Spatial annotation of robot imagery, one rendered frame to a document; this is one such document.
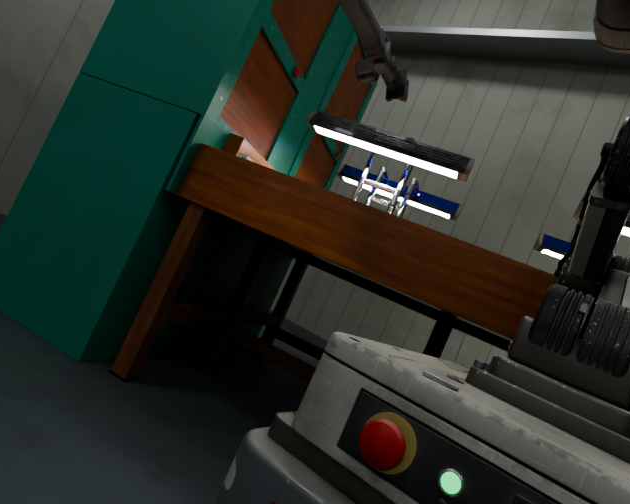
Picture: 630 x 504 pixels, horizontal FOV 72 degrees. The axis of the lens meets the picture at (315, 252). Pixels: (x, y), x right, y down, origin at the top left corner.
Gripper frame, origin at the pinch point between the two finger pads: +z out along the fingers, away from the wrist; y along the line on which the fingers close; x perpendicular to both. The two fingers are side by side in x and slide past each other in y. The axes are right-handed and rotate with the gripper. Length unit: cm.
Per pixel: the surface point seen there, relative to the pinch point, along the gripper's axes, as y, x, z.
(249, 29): -10, -40, -37
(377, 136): 9.7, -10.4, 4.9
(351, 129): 7.2, -19.6, 2.0
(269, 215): 50, -29, -27
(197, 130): 25, -52, -39
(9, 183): 6, -258, 7
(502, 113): -121, 11, 217
